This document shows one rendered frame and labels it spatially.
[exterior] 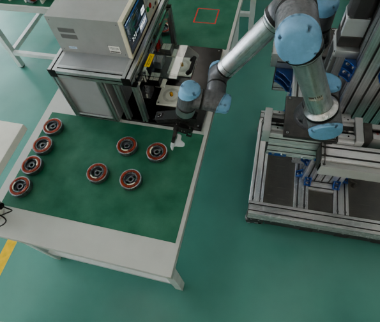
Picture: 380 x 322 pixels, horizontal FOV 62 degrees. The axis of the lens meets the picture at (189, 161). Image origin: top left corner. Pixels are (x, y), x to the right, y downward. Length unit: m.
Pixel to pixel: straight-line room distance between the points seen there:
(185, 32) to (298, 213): 1.42
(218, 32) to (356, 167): 1.30
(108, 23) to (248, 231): 1.56
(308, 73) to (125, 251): 1.06
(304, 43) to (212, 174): 1.68
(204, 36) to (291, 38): 1.42
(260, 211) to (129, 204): 0.90
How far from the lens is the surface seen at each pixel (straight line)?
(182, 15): 2.48
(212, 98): 1.15
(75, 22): 1.65
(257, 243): 2.27
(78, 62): 1.72
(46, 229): 1.71
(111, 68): 1.63
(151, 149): 1.67
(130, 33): 1.61
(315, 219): 2.15
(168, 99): 1.87
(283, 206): 2.14
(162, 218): 1.53
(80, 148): 1.85
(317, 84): 1.07
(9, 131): 1.46
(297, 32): 0.90
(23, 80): 3.64
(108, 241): 1.57
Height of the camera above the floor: 2.17
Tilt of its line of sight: 60 degrees down
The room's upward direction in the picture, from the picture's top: 10 degrees counter-clockwise
